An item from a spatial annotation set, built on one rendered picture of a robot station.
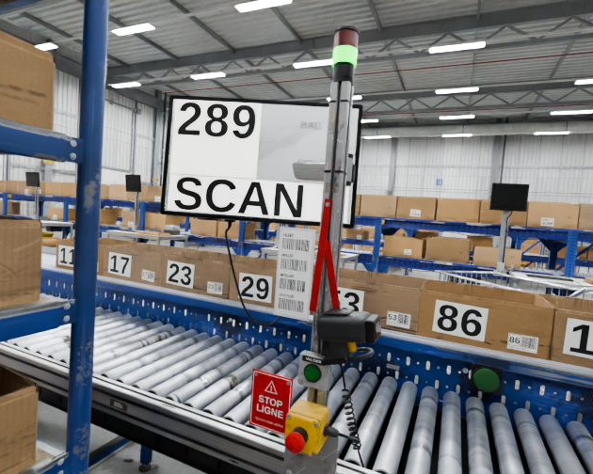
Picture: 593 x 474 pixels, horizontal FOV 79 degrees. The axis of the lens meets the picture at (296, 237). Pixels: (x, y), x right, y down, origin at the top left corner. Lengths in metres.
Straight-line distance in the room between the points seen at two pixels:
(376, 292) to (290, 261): 0.63
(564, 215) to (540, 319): 4.66
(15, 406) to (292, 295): 0.49
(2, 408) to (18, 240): 0.19
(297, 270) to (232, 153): 0.34
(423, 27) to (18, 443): 14.27
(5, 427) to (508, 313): 1.24
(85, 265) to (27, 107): 0.19
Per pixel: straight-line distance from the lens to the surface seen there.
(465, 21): 14.32
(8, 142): 0.49
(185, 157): 0.96
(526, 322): 1.36
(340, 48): 0.83
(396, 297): 1.35
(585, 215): 6.04
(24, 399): 0.57
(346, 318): 0.71
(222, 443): 1.02
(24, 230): 0.54
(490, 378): 1.32
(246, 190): 0.90
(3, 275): 0.53
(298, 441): 0.78
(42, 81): 0.55
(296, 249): 0.78
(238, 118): 0.95
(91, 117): 0.54
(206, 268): 1.68
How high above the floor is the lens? 1.27
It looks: 3 degrees down
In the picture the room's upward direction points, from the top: 4 degrees clockwise
